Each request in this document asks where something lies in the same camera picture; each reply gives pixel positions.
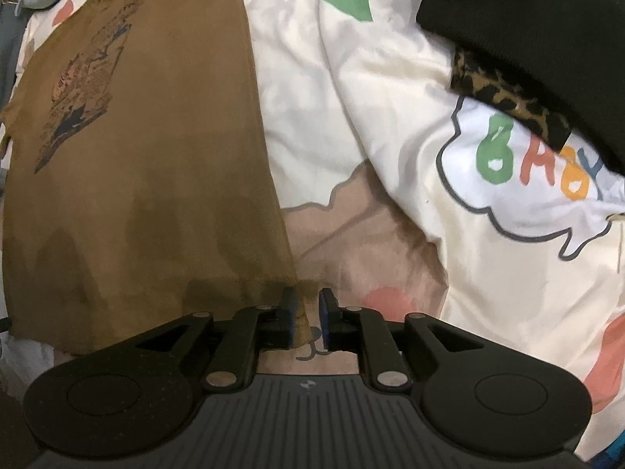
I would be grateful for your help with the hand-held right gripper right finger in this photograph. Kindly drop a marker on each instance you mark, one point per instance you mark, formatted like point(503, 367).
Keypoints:
point(326, 312)

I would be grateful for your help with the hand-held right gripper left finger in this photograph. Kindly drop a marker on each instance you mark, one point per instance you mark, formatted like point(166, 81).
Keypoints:
point(290, 312)

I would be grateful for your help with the brown t-shirt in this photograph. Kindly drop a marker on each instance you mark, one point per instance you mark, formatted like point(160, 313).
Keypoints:
point(171, 156)

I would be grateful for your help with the black folded clothes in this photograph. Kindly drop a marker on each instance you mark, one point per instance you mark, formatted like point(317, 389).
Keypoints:
point(537, 19)

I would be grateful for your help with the cream bear printed blanket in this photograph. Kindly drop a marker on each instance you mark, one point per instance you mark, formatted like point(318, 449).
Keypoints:
point(390, 156)

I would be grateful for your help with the leopard print cloth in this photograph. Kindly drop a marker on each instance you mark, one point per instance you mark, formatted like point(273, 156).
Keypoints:
point(503, 93)

